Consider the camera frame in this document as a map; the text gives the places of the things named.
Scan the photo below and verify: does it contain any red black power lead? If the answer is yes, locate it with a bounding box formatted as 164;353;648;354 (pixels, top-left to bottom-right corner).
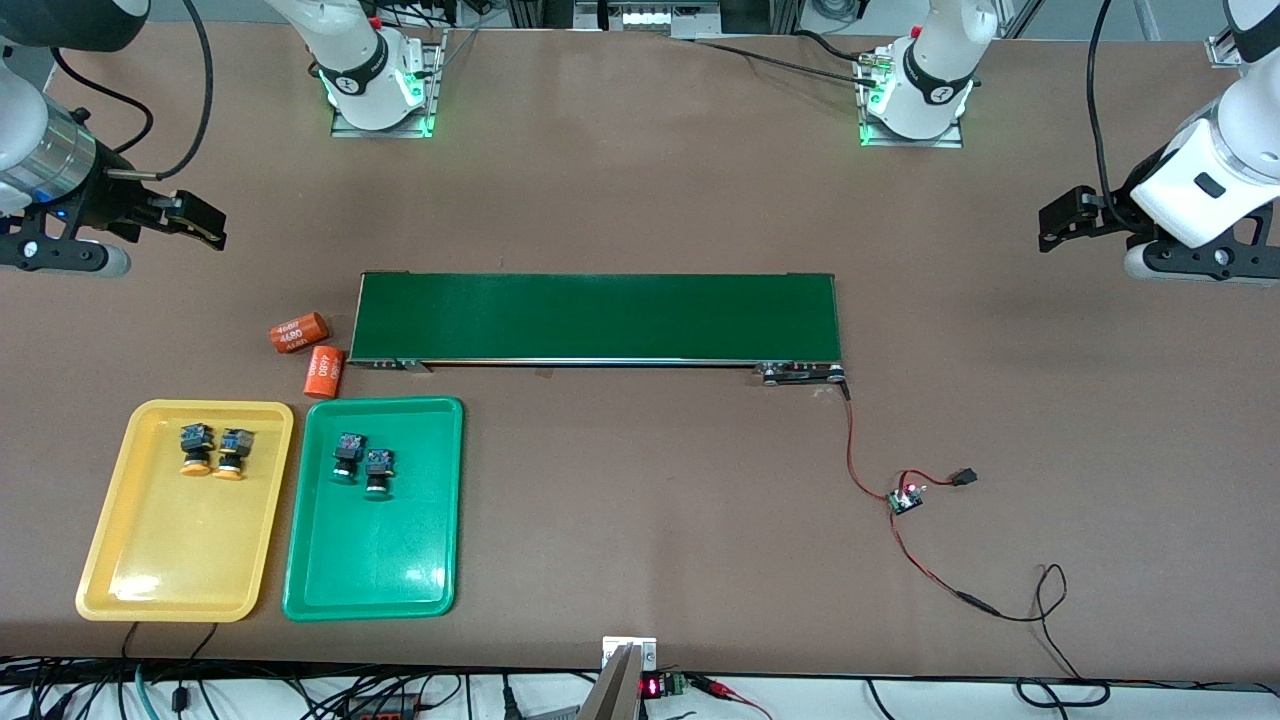
890;510;1111;706

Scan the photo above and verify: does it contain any green plastic tray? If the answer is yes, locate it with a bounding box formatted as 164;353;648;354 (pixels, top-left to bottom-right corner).
282;397;466;622

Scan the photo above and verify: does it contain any orange 4680 cylinder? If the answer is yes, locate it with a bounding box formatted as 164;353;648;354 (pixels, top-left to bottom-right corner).
302;344;348;399
270;312;331;355

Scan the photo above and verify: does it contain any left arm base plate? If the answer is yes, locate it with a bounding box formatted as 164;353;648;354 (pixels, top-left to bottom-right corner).
855;50;966;149

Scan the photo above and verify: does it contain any green belt conveyor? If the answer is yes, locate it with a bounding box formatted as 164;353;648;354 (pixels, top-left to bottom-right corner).
347;270;851;386

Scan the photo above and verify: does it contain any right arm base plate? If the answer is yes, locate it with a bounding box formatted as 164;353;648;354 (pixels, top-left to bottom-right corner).
330;30;446;139

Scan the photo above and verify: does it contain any red clip lead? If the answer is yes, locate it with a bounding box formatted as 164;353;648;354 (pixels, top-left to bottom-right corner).
690;676;776;720

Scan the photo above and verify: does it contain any black cable on table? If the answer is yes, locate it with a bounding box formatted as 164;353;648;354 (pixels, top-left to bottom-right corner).
690;30;881;91

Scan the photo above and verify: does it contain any yellow plastic tray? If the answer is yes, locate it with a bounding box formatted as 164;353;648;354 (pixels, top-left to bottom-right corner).
75;400;295;623

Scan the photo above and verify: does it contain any yellow push button switch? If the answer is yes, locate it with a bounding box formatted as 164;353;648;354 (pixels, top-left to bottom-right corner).
214;428;255;481
179;423;216;477

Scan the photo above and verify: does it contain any black plug on red lead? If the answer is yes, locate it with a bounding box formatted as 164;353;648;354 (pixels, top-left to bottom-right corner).
900;466;979;493

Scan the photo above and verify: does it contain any grey metal camera mount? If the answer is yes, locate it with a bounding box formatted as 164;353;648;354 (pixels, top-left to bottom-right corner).
578;636;659;720

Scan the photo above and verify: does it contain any red black conveyor cable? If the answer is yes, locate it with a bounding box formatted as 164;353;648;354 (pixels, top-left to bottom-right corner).
843;383;896;501

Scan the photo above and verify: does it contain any silver equipment frame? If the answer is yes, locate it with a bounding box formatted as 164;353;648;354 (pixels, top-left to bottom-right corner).
505;0;801;41

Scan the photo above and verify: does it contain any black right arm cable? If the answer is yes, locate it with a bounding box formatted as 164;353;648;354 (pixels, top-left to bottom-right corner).
50;0;215;183

